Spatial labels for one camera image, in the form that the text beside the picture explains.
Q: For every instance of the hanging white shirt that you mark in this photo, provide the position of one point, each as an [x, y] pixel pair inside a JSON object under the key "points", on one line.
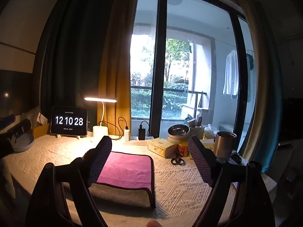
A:
{"points": [[231, 73]]}

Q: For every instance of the beige curtain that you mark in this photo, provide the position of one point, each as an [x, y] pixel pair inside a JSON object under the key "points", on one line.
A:
{"points": [[253, 75]]}

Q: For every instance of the person's right hand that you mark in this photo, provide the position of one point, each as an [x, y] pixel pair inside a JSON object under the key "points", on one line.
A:
{"points": [[153, 224]]}

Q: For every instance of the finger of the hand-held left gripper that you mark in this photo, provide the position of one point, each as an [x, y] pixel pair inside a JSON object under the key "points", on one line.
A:
{"points": [[8, 120], [21, 125]]}

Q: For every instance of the black charger block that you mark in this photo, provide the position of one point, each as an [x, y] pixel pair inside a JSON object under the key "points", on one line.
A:
{"points": [[143, 131]]}

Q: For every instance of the magenta towel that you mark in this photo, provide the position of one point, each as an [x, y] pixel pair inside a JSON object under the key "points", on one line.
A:
{"points": [[127, 167]]}

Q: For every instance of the white charger plug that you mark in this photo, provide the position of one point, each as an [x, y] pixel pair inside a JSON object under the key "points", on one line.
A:
{"points": [[127, 134]]}

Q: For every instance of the metal cup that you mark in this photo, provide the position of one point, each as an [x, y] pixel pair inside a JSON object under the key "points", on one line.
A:
{"points": [[224, 145]]}

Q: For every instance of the metal mesh basket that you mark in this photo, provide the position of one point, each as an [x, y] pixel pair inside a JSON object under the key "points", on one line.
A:
{"points": [[197, 132]]}

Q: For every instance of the grey round tray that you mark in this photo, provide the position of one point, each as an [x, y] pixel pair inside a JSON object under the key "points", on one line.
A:
{"points": [[23, 145]]}

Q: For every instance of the white power strip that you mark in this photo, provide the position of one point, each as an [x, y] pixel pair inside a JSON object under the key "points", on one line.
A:
{"points": [[135, 142]]}

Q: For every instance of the yellow bottle with red label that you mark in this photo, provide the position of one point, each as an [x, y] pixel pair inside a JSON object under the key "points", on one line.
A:
{"points": [[183, 149]]}

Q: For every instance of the white desk lamp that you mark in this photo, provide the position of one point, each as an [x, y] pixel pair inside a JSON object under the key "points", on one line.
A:
{"points": [[100, 132]]}

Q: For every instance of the metal bowl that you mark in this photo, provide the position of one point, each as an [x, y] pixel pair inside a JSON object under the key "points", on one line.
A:
{"points": [[178, 130]]}

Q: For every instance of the mustard yellow curtain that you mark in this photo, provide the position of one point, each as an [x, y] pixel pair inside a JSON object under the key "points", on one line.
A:
{"points": [[111, 75]]}

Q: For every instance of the white textured tablecloth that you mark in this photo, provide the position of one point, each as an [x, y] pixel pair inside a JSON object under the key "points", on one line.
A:
{"points": [[180, 189]]}

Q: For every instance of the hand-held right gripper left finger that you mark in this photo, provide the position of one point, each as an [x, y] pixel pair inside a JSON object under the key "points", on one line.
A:
{"points": [[100, 162]]}

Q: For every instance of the black scissors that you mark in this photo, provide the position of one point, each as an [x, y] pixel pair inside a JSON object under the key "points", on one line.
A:
{"points": [[177, 161]]}

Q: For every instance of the balcony railing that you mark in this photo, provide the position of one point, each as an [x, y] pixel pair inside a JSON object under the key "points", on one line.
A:
{"points": [[170, 89]]}

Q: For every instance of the tablet with clock display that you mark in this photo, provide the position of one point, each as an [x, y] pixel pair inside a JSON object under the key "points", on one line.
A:
{"points": [[69, 121]]}

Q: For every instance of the round ceiling light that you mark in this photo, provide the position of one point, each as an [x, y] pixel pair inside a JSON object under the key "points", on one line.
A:
{"points": [[175, 0]]}

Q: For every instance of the grey towel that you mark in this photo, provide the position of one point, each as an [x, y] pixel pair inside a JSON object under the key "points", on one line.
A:
{"points": [[118, 195]]}

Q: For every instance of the black window frame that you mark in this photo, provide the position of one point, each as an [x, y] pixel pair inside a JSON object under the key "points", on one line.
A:
{"points": [[159, 52]]}

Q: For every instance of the cardboard box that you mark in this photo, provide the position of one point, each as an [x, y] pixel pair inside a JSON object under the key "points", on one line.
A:
{"points": [[41, 131]]}

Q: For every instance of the teal curtain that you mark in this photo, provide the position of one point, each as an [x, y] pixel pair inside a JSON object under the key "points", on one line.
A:
{"points": [[272, 99]]}

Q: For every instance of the small black device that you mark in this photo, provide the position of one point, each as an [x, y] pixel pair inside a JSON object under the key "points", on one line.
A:
{"points": [[236, 157]]}

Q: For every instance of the pale yellow tissue pack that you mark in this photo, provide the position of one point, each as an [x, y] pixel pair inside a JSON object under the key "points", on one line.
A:
{"points": [[208, 134]]}

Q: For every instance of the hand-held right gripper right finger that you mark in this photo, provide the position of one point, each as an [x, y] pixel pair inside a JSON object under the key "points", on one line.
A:
{"points": [[200, 163]]}

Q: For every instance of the hanging dark garment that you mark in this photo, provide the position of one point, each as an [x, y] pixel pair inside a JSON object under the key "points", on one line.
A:
{"points": [[250, 61]]}

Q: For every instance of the dark green curtain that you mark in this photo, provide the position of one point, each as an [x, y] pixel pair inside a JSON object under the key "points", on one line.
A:
{"points": [[71, 52]]}

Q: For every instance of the white tablet stand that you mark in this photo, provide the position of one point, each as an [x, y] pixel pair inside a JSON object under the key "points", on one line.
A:
{"points": [[59, 136]]}

